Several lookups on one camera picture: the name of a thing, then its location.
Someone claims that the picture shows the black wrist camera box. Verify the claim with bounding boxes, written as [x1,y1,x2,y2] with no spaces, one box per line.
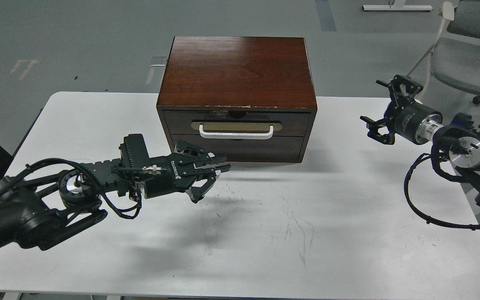
[119,134,149,170]

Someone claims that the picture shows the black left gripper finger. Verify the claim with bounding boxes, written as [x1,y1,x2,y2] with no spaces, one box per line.
[185,173,220,204]
[173,141,232,184]

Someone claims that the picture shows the wooden drawer with white handle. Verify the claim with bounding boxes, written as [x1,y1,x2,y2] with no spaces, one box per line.
[162,110,312,136]

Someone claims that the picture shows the dark wooden drawer cabinet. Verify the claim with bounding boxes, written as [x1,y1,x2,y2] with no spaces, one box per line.
[156,36,318,163]

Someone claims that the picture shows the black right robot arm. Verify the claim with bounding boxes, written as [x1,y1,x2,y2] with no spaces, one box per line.
[361,75,480,230]

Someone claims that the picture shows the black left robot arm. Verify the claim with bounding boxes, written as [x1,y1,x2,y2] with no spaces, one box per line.
[0,134,231,250]

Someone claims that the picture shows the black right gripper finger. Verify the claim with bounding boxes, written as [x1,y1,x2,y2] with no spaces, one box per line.
[360,115,396,145]
[376,75,424,109]

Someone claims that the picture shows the grey office chair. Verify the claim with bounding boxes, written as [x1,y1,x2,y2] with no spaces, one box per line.
[415,0,480,104]

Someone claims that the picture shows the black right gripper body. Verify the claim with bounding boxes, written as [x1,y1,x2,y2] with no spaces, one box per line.
[384,102,443,145]

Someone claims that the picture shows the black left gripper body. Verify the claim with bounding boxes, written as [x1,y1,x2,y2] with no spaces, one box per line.
[140,154,186,199]

